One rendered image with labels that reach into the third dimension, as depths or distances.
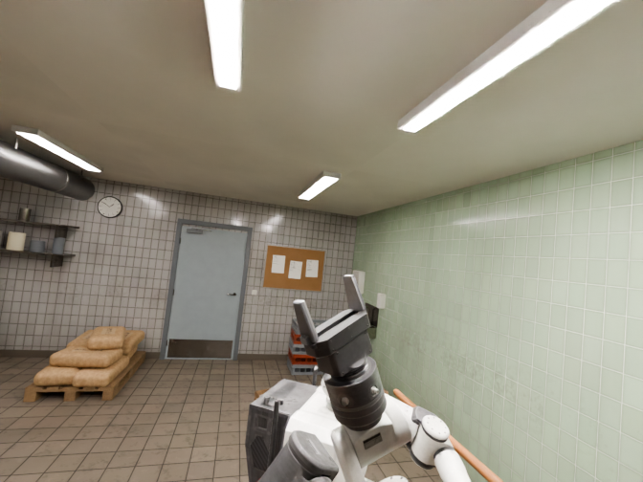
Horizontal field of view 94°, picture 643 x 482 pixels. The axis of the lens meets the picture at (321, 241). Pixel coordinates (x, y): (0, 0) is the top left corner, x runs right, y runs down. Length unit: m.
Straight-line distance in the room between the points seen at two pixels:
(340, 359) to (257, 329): 4.85
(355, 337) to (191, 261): 4.74
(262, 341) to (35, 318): 3.16
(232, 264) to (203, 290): 0.60
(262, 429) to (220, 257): 4.33
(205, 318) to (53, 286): 2.10
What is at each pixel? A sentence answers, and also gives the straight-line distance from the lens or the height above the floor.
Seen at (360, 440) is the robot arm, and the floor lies 1.52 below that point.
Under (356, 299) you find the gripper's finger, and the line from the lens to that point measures 0.51.
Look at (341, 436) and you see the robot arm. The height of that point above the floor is 1.52.
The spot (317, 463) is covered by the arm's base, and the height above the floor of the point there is 1.40.
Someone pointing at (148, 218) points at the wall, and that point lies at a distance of 5.31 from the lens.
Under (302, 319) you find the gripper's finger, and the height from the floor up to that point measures 1.70.
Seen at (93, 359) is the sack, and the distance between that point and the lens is 4.38.
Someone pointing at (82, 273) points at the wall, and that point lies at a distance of 5.58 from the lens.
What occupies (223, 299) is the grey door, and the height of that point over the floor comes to 0.95.
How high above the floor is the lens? 1.79
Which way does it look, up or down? 3 degrees up
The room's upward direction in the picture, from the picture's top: 6 degrees clockwise
